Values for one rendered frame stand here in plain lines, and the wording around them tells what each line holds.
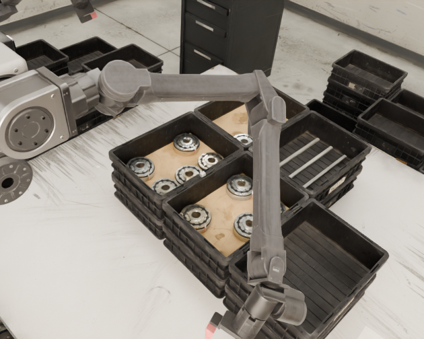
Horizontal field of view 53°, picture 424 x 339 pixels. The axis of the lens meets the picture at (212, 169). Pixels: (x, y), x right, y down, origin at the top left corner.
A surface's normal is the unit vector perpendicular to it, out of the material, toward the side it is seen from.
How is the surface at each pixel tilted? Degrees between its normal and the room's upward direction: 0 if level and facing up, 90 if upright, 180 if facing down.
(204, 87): 37
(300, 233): 0
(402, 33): 90
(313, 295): 0
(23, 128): 90
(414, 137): 0
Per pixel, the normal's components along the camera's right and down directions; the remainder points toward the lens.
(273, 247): 0.43, -0.31
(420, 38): -0.67, 0.48
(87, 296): 0.07, -0.71
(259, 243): -0.88, -0.21
